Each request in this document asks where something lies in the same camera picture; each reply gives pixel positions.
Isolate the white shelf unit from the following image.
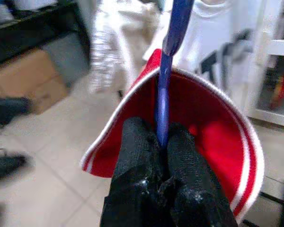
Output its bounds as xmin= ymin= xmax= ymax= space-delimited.
xmin=247 ymin=0 xmax=284 ymax=130

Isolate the white t-shirt with dark print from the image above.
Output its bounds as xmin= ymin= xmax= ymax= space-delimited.
xmin=172 ymin=0 xmax=284 ymax=114

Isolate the grey storage bin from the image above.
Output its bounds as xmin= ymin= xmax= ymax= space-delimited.
xmin=41 ymin=30 xmax=90 ymax=87

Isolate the red garment with white stripes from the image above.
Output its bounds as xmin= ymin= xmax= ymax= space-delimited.
xmin=80 ymin=48 xmax=265 ymax=225

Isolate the blue plastic hanger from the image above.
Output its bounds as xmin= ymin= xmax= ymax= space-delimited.
xmin=155 ymin=0 xmax=195 ymax=148

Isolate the black shoe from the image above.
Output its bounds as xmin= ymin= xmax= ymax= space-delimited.
xmin=0 ymin=154 xmax=29 ymax=183

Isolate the black desk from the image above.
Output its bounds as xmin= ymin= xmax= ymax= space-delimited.
xmin=0 ymin=1 xmax=92 ymax=69

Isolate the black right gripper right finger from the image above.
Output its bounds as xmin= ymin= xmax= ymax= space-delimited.
xmin=157 ymin=122 xmax=239 ymax=227

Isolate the cream white hanging garment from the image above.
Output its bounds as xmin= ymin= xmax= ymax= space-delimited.
xmin=89 ymin=0 xmax=171 ymax=94

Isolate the brown cardboard box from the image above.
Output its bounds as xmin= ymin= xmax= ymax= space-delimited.
xmin=0 ymin=48 xmax=68 ymax=115

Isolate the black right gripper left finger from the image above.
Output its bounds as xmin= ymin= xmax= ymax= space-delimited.
xmin=99 ymin=116 xmax=168 ymax=227

